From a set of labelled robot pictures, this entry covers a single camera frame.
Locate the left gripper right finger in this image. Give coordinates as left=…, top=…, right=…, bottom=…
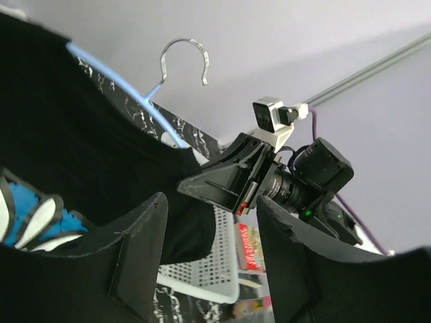
left=257, top=197, right=430, bottom=322

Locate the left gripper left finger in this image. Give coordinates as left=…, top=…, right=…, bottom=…
left=1, top=192, right=168, bottom=322

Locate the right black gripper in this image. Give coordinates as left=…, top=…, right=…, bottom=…
left=176, top=133, right=303, bottom=215

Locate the light blue clothes hanger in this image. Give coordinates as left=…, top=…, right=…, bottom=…
left=66, top=38, right=209, bottom=149

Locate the black daisy print t-shirt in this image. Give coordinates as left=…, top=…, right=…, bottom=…
left=1, top=14, right=216, bottom=265

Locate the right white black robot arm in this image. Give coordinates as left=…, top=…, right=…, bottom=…
left=177, top=133, right=363, bottom=246

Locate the black marbled table mat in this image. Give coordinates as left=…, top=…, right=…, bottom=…
left=76, top=57, right=275, bottom=322

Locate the red cover book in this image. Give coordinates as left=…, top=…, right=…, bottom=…
left=235, top=223, right=266, bottom=273

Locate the white plastic mesh basket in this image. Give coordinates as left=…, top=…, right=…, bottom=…
left=157, top=207, right=239, bottom=303

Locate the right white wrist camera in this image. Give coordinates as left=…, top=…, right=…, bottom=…
left=251, top=96, right=309, bottom=152

